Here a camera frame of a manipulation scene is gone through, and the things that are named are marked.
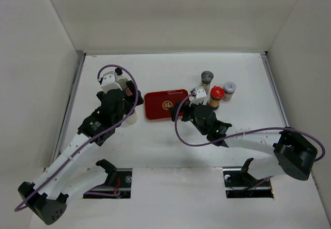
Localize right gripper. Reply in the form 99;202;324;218
169;98;207;135

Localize purple cable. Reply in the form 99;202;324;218
174;90;326;162
14;64;138;212

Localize white-capped spice jar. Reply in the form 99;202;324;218
222;81;236;101

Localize tall dark sauce bottle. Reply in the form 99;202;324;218
115;68;133;97

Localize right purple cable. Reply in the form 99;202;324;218
174;90;326;162

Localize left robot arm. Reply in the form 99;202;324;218
14;75;143;225

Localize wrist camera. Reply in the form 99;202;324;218
190;86;207;105
99;71;123;93

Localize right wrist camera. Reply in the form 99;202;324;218
190;86;207;105

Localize red lacquer tray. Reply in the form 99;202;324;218
144;89;188;120

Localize black-capped white shaker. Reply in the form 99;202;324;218
125;110;138;124

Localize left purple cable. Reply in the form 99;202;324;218
14;64;138;212

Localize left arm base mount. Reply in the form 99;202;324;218
83;159;133;199

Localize red-capped spice jar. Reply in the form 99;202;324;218
207;86;225;110

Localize grey-capped white shaker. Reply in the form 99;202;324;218
200;71;214;94

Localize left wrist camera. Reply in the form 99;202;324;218
99;71;123;93

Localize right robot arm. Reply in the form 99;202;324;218
170;102;318;186

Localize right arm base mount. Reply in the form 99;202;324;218
223;158;274;199

